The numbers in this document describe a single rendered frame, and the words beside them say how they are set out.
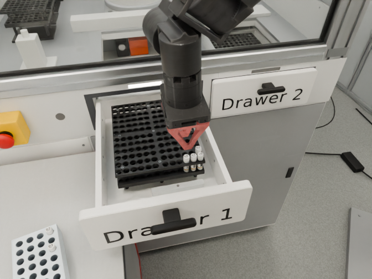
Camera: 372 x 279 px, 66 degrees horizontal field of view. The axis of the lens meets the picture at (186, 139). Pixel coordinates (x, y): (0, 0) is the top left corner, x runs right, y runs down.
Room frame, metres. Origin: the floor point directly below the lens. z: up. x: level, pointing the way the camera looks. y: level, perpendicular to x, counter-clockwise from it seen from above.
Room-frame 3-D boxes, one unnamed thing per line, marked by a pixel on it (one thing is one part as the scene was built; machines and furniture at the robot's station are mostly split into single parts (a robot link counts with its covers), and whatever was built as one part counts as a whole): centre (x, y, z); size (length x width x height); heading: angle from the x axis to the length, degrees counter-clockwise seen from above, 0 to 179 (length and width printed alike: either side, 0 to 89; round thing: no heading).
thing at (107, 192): (0.48, 0.07, 0.86); 0.40 x 0.26 x 0.06; 13
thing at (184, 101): (0.37, 0.00, 1.08); 0.10 x 0.07 x 0.07; 11
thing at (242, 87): (0.65, -0.21, 0.87); 0.29 x 0.02 x 0.11; 103
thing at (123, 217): (0.27, 0.03, 0.87); 0.29 x 0.02 x 0.11; 103
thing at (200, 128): (0.37, 0.00, 1.00); 0.07 x 0.07 x 0.09; 11
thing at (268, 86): (0.63, -0.22, 0.91); 0.07 x 0.04 x 0.01; 103
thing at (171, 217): (0.25, 0.02, 0.91); 0.07 x 0.04 x 0.01; 103
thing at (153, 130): (0.47, 0.07, 0.87); 0.22 x 0.18 x 0.06; 13
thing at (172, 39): (0.38, 0.01, 1.14); 0.07 x 0.06 x 0.07; 22
